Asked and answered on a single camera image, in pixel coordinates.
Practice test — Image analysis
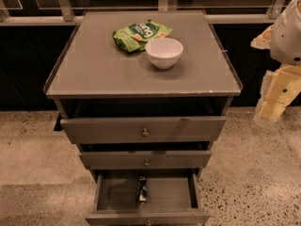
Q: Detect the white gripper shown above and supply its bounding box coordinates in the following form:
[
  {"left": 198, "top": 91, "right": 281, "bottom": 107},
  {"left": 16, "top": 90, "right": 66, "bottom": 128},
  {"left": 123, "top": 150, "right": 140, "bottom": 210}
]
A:
[{"left": 250, "top": 25, "right": 301, "bottom": 125}]

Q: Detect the silver blue redbull can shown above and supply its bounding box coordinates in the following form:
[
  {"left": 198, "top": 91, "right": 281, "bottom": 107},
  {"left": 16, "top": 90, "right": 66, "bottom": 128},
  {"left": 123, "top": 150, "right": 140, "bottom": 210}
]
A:
[{"left": 137, "top": 176, "right": 148, "bottom": 203}]

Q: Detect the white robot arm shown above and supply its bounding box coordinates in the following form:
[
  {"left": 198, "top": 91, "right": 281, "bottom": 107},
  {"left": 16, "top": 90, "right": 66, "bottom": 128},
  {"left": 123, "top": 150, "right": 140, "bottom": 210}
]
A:
[{"left": 250, "top": 0, "right": 301, "bottom": 126}]

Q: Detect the grey top drawer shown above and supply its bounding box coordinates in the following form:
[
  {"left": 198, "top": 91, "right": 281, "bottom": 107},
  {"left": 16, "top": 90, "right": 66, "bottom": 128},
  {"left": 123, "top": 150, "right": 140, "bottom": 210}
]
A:
[{"left": 61, "top": 116, "right": 226, "bottom": 144}]

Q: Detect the grey drawer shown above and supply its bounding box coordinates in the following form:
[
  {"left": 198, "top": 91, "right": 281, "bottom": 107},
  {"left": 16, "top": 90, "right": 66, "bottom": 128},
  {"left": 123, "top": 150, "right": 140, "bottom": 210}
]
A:
[
  {"left": 61, "top": 116, "right": 226, "bottom": 144},
  {"left": 86, "top": 170, "right": 210, "bottom": 226},
  {"left": 80, "top": 151, "right": 211, "bottom": 170}
]

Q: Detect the grey middle drawer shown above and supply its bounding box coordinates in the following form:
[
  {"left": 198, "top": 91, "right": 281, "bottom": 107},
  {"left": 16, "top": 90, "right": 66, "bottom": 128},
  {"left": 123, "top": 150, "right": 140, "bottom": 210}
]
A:
[{"left": 80, "top": 151, "right": 211, "bottom": 170}]

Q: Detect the grey drawer cabinet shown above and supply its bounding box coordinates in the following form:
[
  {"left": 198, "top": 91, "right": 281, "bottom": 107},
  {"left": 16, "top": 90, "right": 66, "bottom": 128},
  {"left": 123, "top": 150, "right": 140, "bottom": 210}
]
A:
[{"left": 42, "top": 10, "right": 244, "bottom": 226}]

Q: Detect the grey bottom drawer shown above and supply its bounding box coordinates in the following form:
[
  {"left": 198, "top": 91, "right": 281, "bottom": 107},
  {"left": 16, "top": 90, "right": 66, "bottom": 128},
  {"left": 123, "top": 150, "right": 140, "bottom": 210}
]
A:
[{"left": 86, "top": 170, "right": 210, "bottom": 226}]

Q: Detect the white ceramic bowl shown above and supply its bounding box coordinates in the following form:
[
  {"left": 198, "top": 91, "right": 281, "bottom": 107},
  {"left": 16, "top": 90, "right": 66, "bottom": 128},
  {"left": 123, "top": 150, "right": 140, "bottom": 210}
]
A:
[{"left": 145, "top": 38, "right": 183, "bottom": 69}]

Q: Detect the green chip bag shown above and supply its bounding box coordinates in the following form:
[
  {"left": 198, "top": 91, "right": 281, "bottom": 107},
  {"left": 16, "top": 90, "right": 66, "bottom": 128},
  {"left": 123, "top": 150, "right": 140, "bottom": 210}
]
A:
[{"left": 112, "top": 20, "right": 172, "bottom": 53}]

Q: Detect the metal railing frame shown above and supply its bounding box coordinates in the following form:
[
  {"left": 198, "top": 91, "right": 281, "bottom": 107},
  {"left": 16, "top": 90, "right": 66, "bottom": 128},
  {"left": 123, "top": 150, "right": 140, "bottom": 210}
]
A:
[{"left": 0, "top": 0, "right": 291, "bottom": 25}]

